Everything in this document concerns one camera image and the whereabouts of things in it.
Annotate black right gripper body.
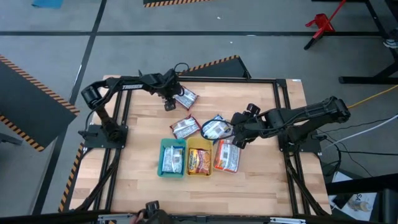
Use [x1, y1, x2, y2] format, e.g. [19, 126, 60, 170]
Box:
[232, 103, 272, 149]

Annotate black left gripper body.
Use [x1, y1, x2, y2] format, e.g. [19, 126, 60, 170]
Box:
[152, 68, 185, 112]

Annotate red Maruchan noodle pack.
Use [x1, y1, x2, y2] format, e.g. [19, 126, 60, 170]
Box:
[169, 114, 202, 140]
[173, 86, 199, 111]

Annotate blue Maruchan noodle pack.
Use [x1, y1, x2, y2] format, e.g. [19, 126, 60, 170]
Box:
[201, 114, 234, 144]
[161, 145, 185, 174]

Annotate orange Maruchan noodle pack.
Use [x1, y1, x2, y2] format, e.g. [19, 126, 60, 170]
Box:
[213, 139, 242, 174]

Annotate yellow-orange Maruchan noodle pack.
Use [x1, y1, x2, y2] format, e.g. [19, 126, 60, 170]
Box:
[187, 147, 211, 175]

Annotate yellow plastic bin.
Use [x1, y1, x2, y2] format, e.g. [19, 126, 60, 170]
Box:
[185, 137, 214, 177]

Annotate triangular black hazard-striped mat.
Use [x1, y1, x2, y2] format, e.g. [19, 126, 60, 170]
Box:
[178, 55, 252, 79]

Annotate teal plastic bin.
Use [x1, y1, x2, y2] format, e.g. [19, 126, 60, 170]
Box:
[157, 138, 187, 179]

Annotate small black hazard-striped mat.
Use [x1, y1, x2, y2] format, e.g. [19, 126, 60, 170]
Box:
[142, 0, 214, 9]

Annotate black crossbeam with silver brackets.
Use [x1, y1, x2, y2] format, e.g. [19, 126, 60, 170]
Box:
[0, 210, 398, 224]

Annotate red metal stand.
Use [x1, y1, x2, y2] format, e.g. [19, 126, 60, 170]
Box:
[303, 0, 348, 50]

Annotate white printed bag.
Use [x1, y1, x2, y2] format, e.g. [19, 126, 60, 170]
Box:
[328, 170, 377, 222]

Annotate hazard tape strip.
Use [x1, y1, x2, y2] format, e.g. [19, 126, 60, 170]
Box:
[58, 142, 85, 213]

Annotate large black hazard-striped mat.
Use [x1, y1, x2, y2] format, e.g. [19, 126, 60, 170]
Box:
[0, 54, 81, 152]

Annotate blue floor mat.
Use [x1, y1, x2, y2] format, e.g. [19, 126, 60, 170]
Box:
[30, 0, 65, 9]

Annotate black equipment stand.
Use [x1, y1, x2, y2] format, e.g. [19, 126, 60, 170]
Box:
[325, 172, 398, 224]

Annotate person's foot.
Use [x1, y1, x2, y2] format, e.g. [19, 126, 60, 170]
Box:
[382, 29, 398, 50]

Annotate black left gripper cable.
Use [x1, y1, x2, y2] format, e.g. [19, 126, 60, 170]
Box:
[173, 62, 190, 77]

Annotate black aluminium table frame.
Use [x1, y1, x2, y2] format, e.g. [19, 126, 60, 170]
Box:
[58, 70, 332, 218]

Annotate black floor cable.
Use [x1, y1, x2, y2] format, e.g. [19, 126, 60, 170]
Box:
[320, 118, 398, 134]
[338, 150, 398, 156]

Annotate white floor cable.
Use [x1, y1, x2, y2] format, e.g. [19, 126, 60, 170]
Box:
[322, 114, 398, 149]

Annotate yellow power cable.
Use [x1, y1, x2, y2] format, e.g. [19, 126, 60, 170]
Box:
[347, 84, 398, 110]

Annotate black desk leg frame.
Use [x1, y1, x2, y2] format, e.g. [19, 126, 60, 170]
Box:
[312, 0, 398, 85]

